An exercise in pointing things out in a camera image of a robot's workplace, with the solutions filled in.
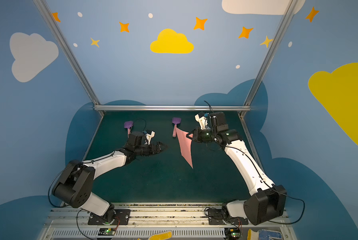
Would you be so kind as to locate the horizontal aluminium frame bar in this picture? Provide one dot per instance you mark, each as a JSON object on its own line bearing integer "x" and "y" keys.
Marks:
{"x": 114, "y": 108}

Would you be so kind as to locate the yellow glove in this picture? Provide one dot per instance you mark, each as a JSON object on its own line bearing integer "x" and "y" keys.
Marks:
{"x": 161, "y": 236}

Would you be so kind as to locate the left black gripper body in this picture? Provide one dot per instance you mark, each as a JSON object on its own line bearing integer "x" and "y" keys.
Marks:
{"x": 150, "y": 148}

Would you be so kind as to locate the left aluminium frame post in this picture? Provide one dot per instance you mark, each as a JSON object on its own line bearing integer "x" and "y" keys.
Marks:
{"x": 47, "y": 15}

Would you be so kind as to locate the green circuit board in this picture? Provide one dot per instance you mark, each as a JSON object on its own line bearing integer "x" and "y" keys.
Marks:
{"x": 232, "y": 234}
{"x": 107, "y": 232}

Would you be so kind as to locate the aluminium front rail base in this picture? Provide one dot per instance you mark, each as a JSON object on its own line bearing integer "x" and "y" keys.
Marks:
{"x": 187, "y": 221}

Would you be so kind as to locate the pink square paper sheet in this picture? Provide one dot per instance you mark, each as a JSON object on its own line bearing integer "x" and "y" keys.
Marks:
{"x": 185, "y": 145}

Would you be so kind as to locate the left purple pink spatula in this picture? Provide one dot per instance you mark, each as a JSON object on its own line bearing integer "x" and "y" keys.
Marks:
{"x": 128, "y": 126}

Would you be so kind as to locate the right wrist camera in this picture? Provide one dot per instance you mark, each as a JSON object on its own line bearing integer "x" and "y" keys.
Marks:
{"x": 201, "y": 118}

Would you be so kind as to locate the aluminium frame post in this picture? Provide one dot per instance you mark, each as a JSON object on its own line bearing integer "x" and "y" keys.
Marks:
{"x": 47, "y": 15}
{"x": 279, "y": 34}

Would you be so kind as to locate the right green circuit board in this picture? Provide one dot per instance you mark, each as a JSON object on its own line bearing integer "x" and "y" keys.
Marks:
{"x": 232, "y": 234}

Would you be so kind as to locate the left green circuit board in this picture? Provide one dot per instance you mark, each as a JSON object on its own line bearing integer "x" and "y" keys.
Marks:
{"x": 107, "y": 232}

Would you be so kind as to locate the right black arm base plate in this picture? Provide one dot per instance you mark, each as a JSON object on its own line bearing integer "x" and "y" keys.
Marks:
{"x": 220, "y": 217}

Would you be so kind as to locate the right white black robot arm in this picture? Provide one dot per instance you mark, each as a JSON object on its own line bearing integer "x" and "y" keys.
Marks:
{"x": 267, "y": 200}

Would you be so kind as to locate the right aluminium frame post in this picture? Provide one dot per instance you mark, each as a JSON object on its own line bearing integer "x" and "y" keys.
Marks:
{"x": 279, "y": 34}

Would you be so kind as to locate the purple pink spatula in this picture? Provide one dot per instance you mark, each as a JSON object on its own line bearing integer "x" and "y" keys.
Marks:
{"x": 128, "y": 126}
{"x": 175, "y": 121}

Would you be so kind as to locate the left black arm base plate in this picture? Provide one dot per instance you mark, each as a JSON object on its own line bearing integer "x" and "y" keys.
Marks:
{"x": 112, "y": 218}

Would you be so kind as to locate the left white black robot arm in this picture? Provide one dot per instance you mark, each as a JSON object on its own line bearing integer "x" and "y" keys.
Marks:
{"x": 75, "y": 183}

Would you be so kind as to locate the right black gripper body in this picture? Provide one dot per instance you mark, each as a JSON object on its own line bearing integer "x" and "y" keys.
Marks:
{"x": 195, "y": 135}

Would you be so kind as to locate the right purple pink spatula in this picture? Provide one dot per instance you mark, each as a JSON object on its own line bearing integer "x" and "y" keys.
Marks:
{"x": 175, "y": 121}

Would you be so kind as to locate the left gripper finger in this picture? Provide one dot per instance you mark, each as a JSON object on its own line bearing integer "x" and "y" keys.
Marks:
{"x": 157, "y": 150}
{"x": 160, "y": 145}

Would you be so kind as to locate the blue white glove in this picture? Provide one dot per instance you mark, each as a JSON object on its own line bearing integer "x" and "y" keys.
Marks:
{"x": 264, "y": 235}

